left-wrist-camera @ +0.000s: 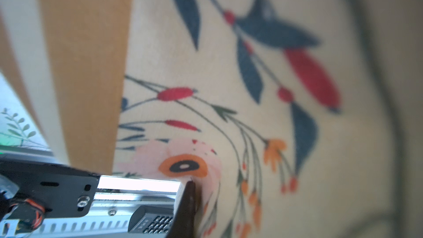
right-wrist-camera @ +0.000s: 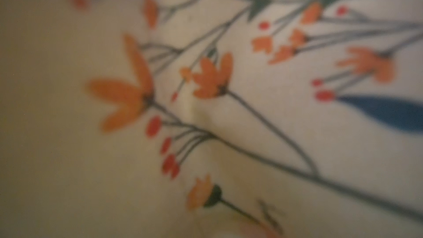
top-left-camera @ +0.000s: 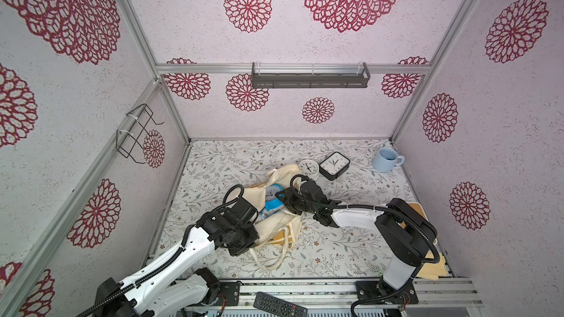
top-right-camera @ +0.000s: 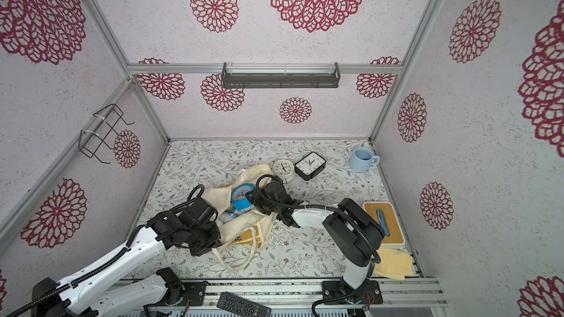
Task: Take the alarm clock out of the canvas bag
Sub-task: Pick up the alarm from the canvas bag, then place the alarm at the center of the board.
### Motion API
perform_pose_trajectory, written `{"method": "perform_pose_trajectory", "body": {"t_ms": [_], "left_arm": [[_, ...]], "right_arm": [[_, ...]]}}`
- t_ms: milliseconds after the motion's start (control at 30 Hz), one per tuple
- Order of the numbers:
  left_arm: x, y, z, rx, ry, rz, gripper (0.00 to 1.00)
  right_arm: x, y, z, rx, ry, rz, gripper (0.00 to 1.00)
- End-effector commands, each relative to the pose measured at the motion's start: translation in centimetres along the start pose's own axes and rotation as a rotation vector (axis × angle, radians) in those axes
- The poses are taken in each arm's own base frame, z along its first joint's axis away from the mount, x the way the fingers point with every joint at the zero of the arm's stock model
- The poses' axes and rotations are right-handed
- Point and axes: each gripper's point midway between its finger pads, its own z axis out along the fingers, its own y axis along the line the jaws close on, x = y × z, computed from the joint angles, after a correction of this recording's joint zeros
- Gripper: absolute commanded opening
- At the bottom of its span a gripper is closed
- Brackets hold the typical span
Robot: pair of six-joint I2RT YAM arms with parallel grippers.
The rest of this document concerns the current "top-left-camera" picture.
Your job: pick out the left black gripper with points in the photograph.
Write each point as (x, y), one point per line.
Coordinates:
(253, 236)

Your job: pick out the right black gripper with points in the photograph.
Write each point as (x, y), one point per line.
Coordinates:
(291, 201)

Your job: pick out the blue twin bell alarm clock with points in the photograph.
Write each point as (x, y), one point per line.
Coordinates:
(272, 203)

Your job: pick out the white round alarm clock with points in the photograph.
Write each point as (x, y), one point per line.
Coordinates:
(309, 167)

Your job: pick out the beige canvas tote bag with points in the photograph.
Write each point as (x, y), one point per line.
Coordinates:
(280, 228)

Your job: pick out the black square alarm clock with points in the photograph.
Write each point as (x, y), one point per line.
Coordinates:
(334, 166)

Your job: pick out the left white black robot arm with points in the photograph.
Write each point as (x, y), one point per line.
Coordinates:
(153, 290)

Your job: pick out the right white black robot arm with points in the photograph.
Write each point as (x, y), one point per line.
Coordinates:
(408, 234)

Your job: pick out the black remote control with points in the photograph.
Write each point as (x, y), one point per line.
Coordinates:
(278, 307)

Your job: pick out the light blue mug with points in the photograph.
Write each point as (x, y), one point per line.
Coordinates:
(386, 159)

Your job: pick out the white wooden top box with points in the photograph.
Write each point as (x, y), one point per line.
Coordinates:
(418, 208)

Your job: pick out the yellow cloth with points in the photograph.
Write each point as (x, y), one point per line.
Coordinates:
(434, 271)

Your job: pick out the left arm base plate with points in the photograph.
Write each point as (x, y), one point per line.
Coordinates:
(223, 293)

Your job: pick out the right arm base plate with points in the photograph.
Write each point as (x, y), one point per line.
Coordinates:
(379, 292)

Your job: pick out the black wire wall rack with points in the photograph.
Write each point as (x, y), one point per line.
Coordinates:
(127, 140)

